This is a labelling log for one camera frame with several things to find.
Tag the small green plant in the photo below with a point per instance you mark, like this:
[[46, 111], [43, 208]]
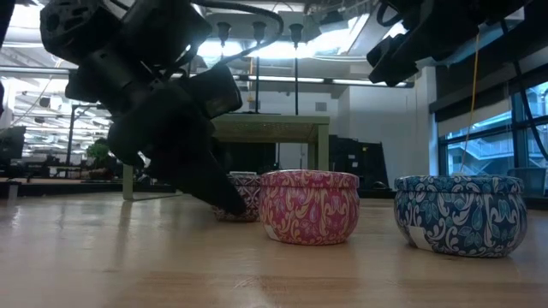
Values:
[[98, 152]]

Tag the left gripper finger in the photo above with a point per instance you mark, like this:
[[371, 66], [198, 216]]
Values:
[[205, 184]]

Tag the black storage crates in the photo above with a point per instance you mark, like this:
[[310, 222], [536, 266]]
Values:
[[359, 160]]

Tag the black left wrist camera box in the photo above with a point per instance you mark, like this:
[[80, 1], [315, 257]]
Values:
[[214, 92]]

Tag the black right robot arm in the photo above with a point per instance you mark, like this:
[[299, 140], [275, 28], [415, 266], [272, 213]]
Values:
[[537, 6]]

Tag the wooden workbench with grey legs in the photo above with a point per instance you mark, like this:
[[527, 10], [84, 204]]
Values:
[[43, 171]]

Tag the green perforated riser shelf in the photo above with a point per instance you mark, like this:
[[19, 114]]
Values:
[[274, 128]]

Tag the pink patterned candle tin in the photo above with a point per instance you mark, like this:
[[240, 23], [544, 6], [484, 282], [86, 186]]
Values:
[[308, 209]]

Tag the purple patterned candle tin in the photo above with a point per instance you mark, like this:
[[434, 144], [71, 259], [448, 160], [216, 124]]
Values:
[[250, 192]]

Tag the dark blue patterned candle tin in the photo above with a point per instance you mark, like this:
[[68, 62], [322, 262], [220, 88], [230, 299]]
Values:
[[460, 218]]

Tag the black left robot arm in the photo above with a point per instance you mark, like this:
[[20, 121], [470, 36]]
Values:
[[85, 25]]

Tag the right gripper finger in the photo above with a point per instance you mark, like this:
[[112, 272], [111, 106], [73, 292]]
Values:
[[394, 60]]

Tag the dark computer monitor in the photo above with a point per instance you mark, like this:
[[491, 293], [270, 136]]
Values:
[[10, 143]]

